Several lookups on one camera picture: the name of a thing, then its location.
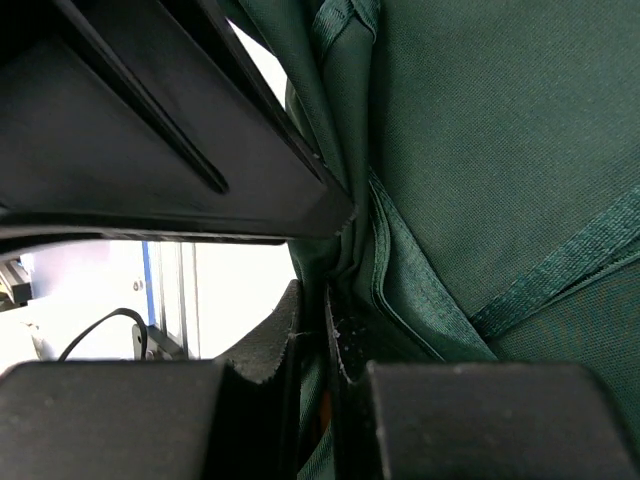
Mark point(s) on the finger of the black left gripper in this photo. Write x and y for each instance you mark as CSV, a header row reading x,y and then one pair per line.
x,y
148,120

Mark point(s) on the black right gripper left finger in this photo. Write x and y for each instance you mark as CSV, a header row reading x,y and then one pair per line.
x,y
233,417

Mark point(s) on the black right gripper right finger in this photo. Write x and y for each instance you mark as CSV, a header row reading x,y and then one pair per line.
x,y
398,415

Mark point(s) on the dark green cloth napkin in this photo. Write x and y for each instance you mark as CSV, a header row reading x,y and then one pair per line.
x,y
492,151

